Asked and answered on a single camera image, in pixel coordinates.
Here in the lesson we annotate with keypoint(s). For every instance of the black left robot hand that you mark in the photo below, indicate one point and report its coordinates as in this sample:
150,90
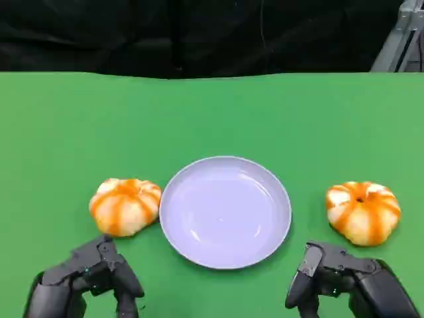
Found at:
63,275

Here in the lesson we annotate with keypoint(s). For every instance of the orange and white toy bread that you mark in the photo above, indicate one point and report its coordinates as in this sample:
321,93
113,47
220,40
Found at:
124,208
362,215

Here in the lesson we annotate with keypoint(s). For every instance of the grey metal frame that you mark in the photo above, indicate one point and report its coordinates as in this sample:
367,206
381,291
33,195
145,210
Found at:
397,43

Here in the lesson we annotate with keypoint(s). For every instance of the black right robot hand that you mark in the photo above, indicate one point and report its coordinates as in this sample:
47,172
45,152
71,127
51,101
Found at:
364,281

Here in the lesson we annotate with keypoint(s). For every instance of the black backdrop curtain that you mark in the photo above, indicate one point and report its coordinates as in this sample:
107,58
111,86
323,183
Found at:
165,33

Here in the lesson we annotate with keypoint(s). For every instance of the green table cloth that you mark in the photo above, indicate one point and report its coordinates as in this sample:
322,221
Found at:
212,119

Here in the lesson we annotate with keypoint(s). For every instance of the lilac plate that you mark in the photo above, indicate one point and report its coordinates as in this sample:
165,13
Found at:
225,212

